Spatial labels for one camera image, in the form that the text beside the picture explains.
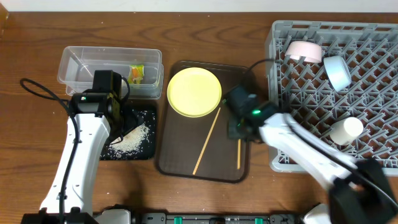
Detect small light green bowl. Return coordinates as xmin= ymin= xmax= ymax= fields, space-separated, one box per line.
xmin=329 ymin=117 xmax=364 ymax=146

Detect light blue bowl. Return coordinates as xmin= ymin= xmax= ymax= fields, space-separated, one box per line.
xmin=323 ymin=55 xmax=351 ymax=91

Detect green orange snack wrapper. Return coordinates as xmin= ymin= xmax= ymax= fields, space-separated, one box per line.
xmin=127 ymin=65 xmax=144 ymax=85

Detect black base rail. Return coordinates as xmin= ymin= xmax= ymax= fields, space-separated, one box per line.
xmin=93 ymin=203 xmax=304 ymax=224

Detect grey dishwasher rack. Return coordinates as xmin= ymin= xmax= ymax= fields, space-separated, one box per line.
xmin=265 ymin=21 xmax=397 ymax=176

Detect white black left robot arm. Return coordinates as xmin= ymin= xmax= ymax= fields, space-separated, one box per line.
xmin=21 ymin=93 xmax=134 ymax=223

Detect yellow round plate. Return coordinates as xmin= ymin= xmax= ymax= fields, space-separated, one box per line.
xmin=167 ymin=67 xmax=222 ymax=118

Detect white pink bowl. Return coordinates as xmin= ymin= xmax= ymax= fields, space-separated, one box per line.
xmin=285 ymin=41 xmax=322 ymax=63

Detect dark brown serving tray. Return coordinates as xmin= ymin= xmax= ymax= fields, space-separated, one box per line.
xmin=154 ymin=60 xmax=256 ymax=184

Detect wooden chopstick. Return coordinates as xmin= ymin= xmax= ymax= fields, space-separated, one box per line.
xmin=192 ymin=107 xmax=221 ymax=175
xmin=237 ymin=139 xmax=241 ymax=170

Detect rice grains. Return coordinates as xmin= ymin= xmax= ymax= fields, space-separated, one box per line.
xmin=100 ymin=111 xmax=157 ymax=161

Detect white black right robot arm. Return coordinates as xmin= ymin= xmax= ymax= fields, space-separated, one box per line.
xmin=228 ymin=103 xmax=397 ymax=224

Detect clear plastic bin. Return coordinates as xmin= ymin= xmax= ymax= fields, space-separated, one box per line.
xmin=58 ymin=46 xmax=163 ymax=92

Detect black rectangular tray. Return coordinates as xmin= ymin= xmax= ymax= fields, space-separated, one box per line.
xmin=99 ymin=105 xmax=157 ymax=161

